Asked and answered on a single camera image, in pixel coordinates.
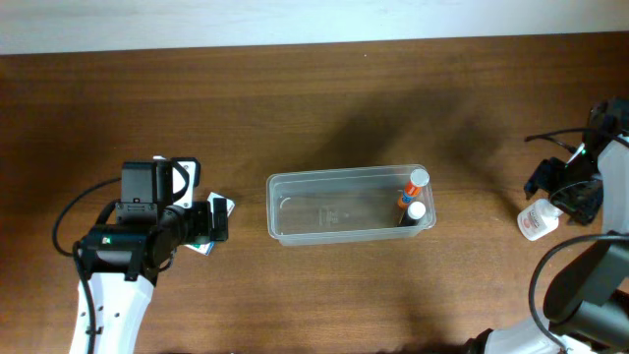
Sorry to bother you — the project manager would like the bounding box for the left black cable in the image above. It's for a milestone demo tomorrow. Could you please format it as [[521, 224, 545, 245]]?
[[51, 174, 124, 354]]

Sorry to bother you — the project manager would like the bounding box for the black bottle white cap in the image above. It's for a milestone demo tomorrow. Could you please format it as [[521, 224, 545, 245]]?
[[398, 202, 427, 227]]

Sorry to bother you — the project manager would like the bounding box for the white green medicine box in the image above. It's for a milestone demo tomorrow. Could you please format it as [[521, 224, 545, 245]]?
[[184, 193, 235, 256]]

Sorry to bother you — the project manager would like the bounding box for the clear sanitizer bottle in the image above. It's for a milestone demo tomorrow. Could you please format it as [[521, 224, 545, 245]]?
[[517, 199, 563, 241]]

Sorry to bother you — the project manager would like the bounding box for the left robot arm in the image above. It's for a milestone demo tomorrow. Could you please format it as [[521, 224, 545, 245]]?
[[70, 156, 232, 353]]

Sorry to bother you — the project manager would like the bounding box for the right black cable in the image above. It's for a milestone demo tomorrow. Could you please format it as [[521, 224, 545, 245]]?
[[523, 127, 629, 354]]

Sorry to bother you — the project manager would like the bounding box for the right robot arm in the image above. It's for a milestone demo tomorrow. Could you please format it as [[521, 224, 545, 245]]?
[[462, 97, 628, 354]]

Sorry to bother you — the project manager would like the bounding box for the clear plastic container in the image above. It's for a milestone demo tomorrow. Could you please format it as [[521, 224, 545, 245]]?
[[266, 164, 436, 246]]

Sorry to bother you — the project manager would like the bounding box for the black cable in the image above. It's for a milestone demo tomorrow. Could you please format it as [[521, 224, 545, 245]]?
[[523, 127, 629, 354], [51, 174, 124, 354]]

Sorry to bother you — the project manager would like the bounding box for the orange bottle white cap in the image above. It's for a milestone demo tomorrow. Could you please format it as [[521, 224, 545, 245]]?
[[397, 168, 429, 208]]

